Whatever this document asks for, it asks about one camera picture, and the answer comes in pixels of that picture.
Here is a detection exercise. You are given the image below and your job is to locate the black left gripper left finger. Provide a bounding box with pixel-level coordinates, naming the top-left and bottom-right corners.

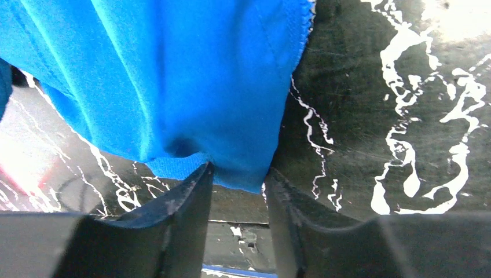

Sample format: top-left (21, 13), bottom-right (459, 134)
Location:
top-left (1, 163), bottom-right (214, 277)

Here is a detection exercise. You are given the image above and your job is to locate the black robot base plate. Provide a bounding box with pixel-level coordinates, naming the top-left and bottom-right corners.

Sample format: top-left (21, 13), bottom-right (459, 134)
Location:
top-left (201, 221), bottom-right (277, 277)

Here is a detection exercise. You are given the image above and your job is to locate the blue red white jacket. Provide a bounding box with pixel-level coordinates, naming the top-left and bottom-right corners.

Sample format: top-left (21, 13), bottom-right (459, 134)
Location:
top-left (1, 1), bottom-right (316, 193)

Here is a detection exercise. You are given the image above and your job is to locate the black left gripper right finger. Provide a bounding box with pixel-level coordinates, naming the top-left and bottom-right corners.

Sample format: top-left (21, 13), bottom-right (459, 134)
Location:
top-left (265, 169), bottom-right (490, 277)

